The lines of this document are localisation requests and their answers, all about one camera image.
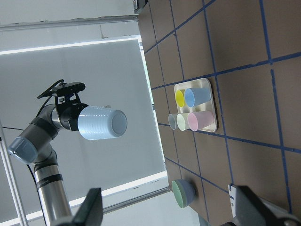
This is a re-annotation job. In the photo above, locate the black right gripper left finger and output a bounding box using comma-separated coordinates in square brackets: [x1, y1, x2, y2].
[71, 188, 103, 226]

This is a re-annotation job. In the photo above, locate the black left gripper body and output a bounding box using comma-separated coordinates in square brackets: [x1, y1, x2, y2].
[55, 93, 88, 131]

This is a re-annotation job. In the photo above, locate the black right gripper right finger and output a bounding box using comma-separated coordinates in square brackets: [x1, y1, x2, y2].
[236, 186, 277, 226]

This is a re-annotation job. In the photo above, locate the light blue cup front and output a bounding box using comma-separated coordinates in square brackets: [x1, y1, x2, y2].
[77, 106, 127, 140]

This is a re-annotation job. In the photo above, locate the light blue cup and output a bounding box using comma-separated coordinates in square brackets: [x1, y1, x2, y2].
[184, 88, 211, 107]
[77, 106, 127, 140]

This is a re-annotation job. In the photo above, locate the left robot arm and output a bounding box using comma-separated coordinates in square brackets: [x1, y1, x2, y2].
[8, 93, 87, 226]

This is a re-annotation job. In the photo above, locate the grey cup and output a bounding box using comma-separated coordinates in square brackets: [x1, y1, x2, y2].
[168, 113, 178, 130]

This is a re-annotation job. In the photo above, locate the pink cup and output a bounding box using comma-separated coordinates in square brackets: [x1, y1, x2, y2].
[187, 111, 214, 131]

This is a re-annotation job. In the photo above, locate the yellow cup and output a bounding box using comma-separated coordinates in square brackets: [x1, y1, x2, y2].
[175, 89, 185, 107]

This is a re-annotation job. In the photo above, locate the cream white cup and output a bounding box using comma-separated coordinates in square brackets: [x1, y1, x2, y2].
[176, 113, 190, 131]

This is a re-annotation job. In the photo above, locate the light blue cup rear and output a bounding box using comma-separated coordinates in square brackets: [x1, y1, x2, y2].
[184, 88, 211, 107]

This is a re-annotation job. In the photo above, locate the green and blue bowl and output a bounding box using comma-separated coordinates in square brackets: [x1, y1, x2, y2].
[172, 179, 196, 208]

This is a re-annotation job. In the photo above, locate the beige plastic tray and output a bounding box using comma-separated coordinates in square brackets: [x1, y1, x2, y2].
[174, 78, 218, 133]

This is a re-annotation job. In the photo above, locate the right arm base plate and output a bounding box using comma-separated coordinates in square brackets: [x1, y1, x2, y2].
[227, 184, 301, 226]

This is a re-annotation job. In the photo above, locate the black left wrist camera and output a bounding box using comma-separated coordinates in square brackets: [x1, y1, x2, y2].
[37, 79, 86, 99]

